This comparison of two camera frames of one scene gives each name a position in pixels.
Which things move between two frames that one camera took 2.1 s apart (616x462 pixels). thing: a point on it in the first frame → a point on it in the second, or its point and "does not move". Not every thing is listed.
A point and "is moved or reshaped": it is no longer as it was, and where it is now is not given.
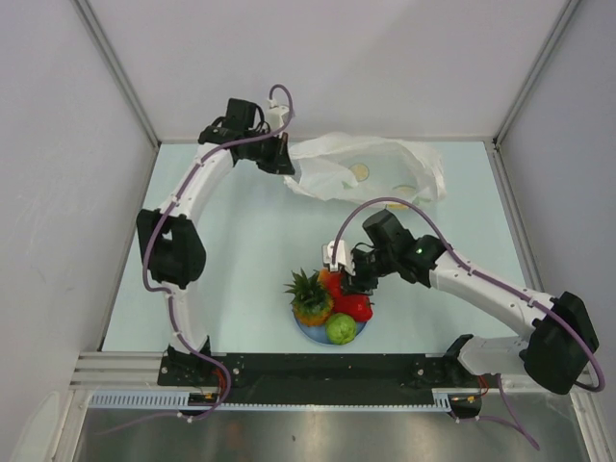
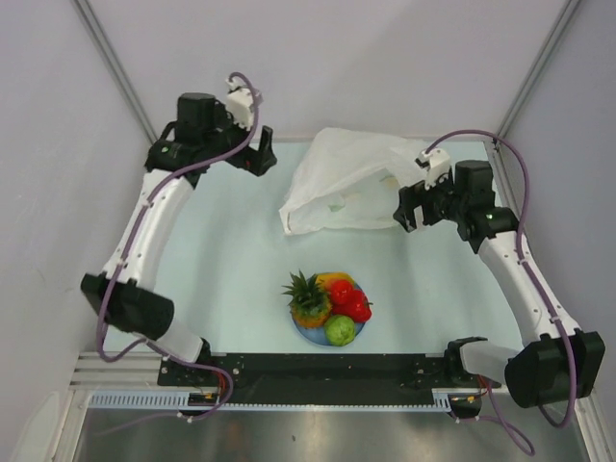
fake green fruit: x=341 y=328 does not move
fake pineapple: x=313 y=303 does not move
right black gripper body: x=369 y=268 → x=437 y=203
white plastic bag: x=355 y=168 is moved or reshaped
